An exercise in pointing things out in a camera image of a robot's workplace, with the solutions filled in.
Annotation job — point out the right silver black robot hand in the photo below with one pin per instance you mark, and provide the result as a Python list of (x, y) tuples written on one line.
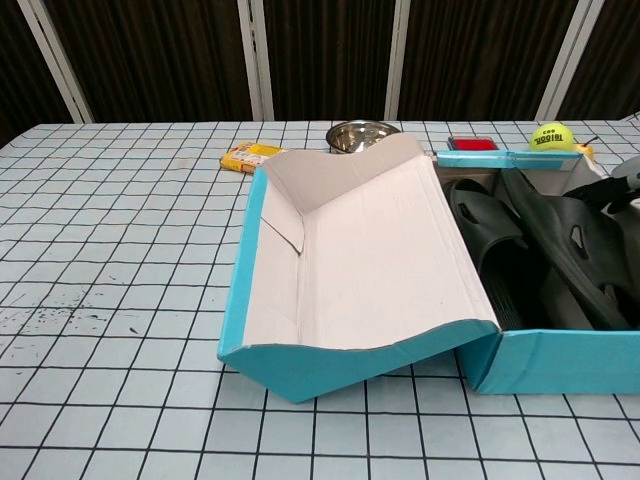
[(620, 187)]

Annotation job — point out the black rubber slipper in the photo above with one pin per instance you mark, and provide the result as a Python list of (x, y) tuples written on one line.
[(480, 240), (575, 245)]

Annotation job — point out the light blue cardboard shoe box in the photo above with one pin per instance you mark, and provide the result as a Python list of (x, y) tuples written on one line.
[(380, 280)]

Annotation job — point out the yellow pear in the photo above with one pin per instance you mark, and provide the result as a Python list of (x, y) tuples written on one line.
[(586, 149)]

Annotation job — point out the yellow-green tennis ball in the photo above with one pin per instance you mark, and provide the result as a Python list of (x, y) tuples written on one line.
[(550, 139)]

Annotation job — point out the red ink pad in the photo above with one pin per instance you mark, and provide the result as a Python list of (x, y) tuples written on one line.
[(472, 144)]

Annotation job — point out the stainless steel bowl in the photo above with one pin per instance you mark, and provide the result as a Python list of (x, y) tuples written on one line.
[(357, 135)]

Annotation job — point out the yellow snack packet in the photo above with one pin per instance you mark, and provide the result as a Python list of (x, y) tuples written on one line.
[(250, 156)]

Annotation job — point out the light blue checkered tablecloth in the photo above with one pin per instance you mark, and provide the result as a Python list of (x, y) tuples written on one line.
[(100, 400)]

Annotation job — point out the dark screen panel white frame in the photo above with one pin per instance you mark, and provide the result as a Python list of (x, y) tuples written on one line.
[(620, 50), (150, 60), (475, 60), (15, 75), (330, 60)]

